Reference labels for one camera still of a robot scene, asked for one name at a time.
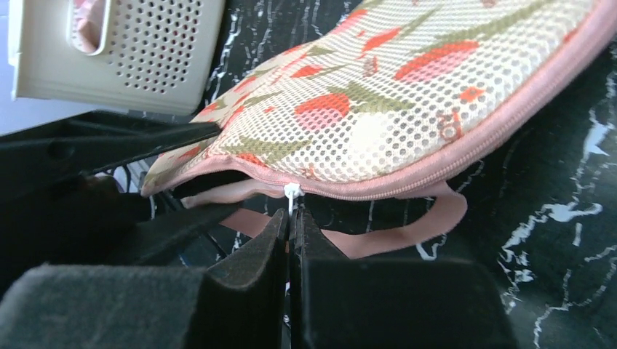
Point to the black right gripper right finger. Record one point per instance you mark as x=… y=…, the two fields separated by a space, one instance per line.
x=392 y=302

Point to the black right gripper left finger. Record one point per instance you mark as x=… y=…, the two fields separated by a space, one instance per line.
x=236 y=303

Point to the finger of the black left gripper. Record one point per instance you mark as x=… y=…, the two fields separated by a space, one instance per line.
x=42 y=156
x=88 y=221

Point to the floral mesh laundry bag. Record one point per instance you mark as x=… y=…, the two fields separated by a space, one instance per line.
x=392 y=103

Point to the cream perforated laundry basket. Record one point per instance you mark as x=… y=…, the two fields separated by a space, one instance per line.
x=154 y=55

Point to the pink garment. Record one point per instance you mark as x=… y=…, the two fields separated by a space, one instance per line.
x=87 y=25

